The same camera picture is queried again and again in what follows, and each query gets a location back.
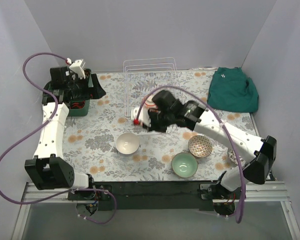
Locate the orange floral bowl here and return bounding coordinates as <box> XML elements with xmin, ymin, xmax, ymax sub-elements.
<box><xmin>141</xmin><ymin>94</ymin><xmax>159</xmax><ymax>113</ymax></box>

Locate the white wire dish rack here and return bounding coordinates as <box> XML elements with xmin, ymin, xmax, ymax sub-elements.
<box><xmin>123</xmin><ymin>57</ymin><xmax>182</xmax><ymax>120</ymax></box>

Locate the blue white patterned bowl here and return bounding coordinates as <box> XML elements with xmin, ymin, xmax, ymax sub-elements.
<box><xmin>227</xmin><ymin>148</ymin><xmax>238</xmax><ymax>165</ymax></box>

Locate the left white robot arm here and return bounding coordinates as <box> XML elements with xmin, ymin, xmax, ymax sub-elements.
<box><xmin>24</xmin><ymin>66</ymin><xmax>106</xmax><ymax>200</ymax></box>

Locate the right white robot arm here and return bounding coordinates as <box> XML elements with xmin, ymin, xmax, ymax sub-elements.
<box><xmin>139</xmin><ymin>90</ymin><xmax>277</xmax><ymax>199</ymax></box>

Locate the green compartment tray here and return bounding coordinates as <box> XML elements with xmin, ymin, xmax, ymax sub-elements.
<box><xmin>43</xmin><ymin>67</ymin><xmax>98</xmax><ymax>117</ymax></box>

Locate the orange navy rolled tie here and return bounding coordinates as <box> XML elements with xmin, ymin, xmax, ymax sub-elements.
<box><xmin>70</xmin><ymin>101</ymin><xmax>85</xmax><ymax>110</ymax></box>

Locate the brown geometric patterned bowl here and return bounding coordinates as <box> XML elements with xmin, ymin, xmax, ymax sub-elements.
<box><xmin>187</xmin><ymin>135</ymin><xmax>213</xmax><ymax>158</ymax></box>

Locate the plain white bowl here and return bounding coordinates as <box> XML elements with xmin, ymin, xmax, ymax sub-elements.
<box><xmin>115</xmin><ymin>132</ymin><xmax>140</xmax><ymax>155</ymax></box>

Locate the floral table mat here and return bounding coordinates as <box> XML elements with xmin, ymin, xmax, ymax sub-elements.
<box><xmin>62</xmin><ymin>69</ymin><xmax>258</xmax><ymax>182</ymax></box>

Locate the mint green bowl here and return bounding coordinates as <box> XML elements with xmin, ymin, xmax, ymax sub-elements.
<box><xmin>171</xmin><ymin>152</ymin><xmax>198</xmax><ymax>179</ymax></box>

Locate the green folded cloth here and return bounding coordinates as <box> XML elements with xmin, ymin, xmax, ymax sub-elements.
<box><xmin>207</xmin><ymin>67</ymin><xmax>259</xmax><ymax>113</ymax></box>

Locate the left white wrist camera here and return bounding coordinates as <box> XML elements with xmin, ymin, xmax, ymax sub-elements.
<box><xmin>65</xmin><ymin>58</ymin><xmax>86</xmax><ymax>80</ymax></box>

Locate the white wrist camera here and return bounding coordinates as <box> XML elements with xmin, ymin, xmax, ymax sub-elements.
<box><xmin>65</xmin><ymin>58</ymin><xmax>86</xmax><ymax>80</ymax></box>
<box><xmin>130</xmin><ymin>106</ymin><xmax>151</xmax><ymax>128</ymax></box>

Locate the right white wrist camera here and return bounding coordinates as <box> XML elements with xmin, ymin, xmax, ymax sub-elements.
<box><xmin>130</xmin><ymin>106</ymin><xmax>151</xmax><ymax>128</ymax></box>

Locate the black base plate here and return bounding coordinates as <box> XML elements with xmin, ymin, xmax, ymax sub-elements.
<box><xmin>67</xmin><ymin>180</ymin><xmax>247</xmax><ymax>211</ymax></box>

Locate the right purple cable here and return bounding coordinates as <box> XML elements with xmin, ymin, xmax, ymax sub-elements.
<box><xmin>135</xmin><ymin>85</ymin><xmax>247</xmax><ymax>224</ymax></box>

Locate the aluminium frame rail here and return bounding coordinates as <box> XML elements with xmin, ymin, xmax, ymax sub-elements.
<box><xmin>22</xmin><ymin>181</ymin><xmax>291</xmax><ymax>202</ymax></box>

